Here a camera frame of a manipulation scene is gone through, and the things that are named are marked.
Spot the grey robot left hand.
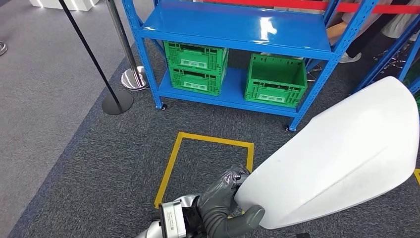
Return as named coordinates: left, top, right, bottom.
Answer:
left=196, top=165, right=266, bottom=238

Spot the white curved plastic part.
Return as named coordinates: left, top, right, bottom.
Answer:
left=234, top=75, right=420, bottom=230

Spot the blue metal shelf rack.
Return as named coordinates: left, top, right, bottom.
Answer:
left=352, top=14, right=420, bottom=96
left=121, top=0, right=381, bottom=132

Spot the person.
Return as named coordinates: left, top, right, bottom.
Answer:
left=326, top=0, right=420, bottom=64

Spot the white cabinet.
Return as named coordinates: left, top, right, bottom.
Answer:
left=28, top=0, right=101, bottom=12

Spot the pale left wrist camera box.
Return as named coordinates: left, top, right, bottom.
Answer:
left=158, top=199, right=188, bottom=238

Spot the black stanchion post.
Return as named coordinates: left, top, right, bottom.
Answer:
left=58, top=0, right=135, bottom=116

